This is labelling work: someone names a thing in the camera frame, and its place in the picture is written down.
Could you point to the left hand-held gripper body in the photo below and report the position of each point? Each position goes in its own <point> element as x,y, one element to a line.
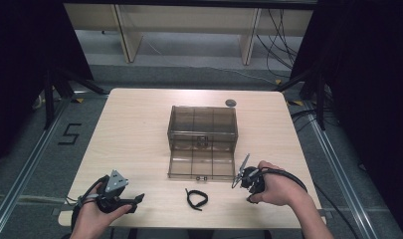
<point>115,184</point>

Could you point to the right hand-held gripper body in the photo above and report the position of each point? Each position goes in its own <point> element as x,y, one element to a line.
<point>252,179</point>

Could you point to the person's right hand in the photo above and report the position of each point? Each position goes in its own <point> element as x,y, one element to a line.
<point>278,187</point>

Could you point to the person's left hand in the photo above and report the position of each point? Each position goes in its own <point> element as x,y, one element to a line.
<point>93,217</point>

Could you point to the transparent brown plastic storage box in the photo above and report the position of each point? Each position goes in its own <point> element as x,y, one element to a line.
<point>202,139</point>

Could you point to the black metal stand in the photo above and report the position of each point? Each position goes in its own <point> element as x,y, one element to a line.
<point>56,96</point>
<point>316,96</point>

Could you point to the black curtain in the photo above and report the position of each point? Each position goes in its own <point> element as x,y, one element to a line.
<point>371,83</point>
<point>26,66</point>

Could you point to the beige wooden shelf unit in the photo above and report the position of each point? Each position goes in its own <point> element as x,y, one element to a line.
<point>189,20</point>

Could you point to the aluminium floor rail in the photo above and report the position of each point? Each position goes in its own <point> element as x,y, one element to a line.
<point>341,176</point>
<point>26,169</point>

